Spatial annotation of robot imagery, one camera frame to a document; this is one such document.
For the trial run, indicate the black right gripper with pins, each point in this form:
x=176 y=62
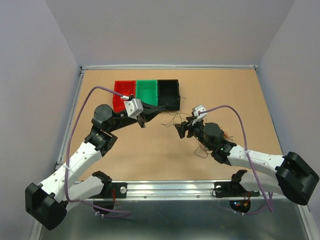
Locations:
x=186 y=125

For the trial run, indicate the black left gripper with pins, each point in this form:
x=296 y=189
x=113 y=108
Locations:
x=149 y=112

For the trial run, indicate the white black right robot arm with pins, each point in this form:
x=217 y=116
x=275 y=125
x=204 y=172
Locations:
x=288 y=174

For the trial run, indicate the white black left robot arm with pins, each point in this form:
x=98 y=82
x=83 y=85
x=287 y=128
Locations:
x=49 y=201

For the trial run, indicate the green plastic bin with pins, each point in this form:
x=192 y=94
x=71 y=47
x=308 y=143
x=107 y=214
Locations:
x=147 y=91

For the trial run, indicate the black plastic bin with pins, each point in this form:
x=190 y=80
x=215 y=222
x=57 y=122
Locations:
x=169 y=94

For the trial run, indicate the grey white left wrist camera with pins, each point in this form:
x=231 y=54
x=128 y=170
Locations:
x=133 y=108

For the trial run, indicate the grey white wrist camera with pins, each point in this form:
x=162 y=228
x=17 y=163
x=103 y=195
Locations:
x=198 y=112
x=133 y=108

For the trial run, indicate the grey white right wrist camera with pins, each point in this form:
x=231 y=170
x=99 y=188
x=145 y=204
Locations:
x=198 y=112

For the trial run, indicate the aluminium front mounting rail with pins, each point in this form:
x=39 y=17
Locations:
x=175 y=188

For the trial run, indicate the aluminium table edge frame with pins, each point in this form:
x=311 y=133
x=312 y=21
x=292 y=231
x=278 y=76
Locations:
x=156 y=152

